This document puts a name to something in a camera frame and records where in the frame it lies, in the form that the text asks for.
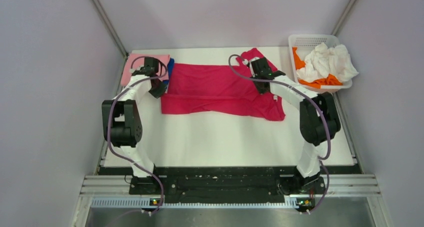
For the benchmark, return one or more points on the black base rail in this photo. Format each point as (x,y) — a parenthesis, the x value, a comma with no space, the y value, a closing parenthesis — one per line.
(226,185)

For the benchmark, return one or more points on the crumpled white t shirt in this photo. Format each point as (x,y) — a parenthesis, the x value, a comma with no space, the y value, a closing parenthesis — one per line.
(324,60)

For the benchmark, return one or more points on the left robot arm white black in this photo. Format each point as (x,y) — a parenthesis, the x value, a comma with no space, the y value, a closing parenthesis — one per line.
(122,123)

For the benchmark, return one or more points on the magenta t shirt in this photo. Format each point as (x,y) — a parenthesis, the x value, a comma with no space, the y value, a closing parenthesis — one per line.
(195,88)

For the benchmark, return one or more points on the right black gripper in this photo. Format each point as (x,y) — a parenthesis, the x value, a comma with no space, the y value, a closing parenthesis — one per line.
(261,91)

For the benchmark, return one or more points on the folded blue t shirt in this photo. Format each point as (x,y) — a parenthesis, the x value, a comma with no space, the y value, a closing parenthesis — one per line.
(170,67)

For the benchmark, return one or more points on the folded pink t shirt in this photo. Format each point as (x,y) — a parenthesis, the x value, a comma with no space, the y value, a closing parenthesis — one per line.
(135,60)

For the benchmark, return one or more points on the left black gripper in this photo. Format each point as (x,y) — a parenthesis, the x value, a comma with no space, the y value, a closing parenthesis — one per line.
(161,90)

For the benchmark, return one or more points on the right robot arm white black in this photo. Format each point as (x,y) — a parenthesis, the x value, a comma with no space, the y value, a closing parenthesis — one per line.
(318,121)

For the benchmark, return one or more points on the orange t shirt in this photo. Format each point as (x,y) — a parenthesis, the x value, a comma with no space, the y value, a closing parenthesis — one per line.
(300,64)

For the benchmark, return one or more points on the white plastic basket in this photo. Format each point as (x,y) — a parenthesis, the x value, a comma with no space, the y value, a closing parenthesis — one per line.
(305,43)

